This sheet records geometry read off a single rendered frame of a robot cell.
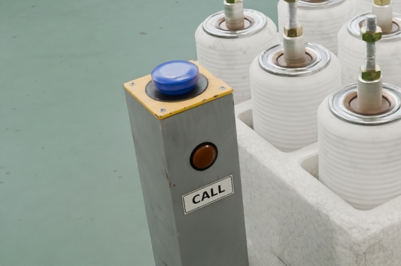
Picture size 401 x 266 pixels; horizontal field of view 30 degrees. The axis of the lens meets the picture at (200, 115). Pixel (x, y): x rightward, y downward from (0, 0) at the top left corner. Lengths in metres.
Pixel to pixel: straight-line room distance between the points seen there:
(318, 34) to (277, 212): 0.24
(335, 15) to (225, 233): 0.33
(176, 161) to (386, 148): 0.19
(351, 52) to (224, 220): 0.26
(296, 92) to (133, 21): 0.84
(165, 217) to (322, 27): 0.35
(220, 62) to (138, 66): 0.53
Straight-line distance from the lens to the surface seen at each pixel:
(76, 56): 1.45
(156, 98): 0.61
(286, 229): 0.77
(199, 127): 0.61
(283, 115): 0.77
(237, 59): 0.85
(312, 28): 0.91
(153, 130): 0.61
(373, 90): 0.69
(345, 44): 0.84
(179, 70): 0.62
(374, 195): 0.71
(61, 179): 1.10
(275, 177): 0.75
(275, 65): 0.78
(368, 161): 0.69
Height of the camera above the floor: 0.61
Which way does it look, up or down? 31 degrees down
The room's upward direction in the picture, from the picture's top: 7 degrees counter-clockwise
